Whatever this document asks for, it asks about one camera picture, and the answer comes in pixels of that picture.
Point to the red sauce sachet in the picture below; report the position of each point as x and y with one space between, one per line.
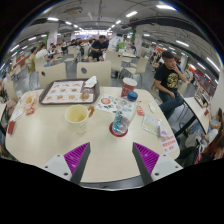
30 111
140 109

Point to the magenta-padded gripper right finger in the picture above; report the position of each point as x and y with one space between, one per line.
146 156

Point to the clear bag of fried snacks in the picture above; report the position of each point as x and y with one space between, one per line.
30 100

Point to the person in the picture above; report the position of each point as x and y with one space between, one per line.
98 46
210 145
42 53
215 123
32 61
168 81

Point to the red paper cup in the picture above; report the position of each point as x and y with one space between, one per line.
128 88

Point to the printed paper leaflet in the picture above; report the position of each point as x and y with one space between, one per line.
150 124

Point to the dark food tray with liner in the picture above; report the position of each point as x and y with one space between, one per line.
63 93

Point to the white paper napkin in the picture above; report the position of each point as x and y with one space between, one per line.
90 82

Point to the beige chair with round hole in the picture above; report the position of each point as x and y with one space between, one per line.
52 75
96 71

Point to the colourful sticker sheet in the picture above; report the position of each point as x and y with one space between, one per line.
106 101

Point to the beige neighbouring table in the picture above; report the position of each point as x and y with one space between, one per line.
195 113

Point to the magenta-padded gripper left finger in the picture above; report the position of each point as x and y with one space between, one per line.
76 156

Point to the white paper with red print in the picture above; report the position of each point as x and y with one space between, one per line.
169 144

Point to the clear blue-capped water bottle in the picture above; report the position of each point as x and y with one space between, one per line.
121 118

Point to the red cardboard box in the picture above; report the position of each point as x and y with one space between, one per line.
11 128

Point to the group of ceiling lights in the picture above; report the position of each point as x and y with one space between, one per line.
131 14

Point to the group of beige cafeteria chairs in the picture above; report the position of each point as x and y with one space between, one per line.
140 65

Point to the flat round red coaster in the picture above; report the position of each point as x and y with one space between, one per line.
113 132

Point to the ceiling air conditioner unit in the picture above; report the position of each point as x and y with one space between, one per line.
72 10

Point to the white printed card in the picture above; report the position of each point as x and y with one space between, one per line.
17 114

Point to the crumpled white tissue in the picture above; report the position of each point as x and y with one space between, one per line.
152 107

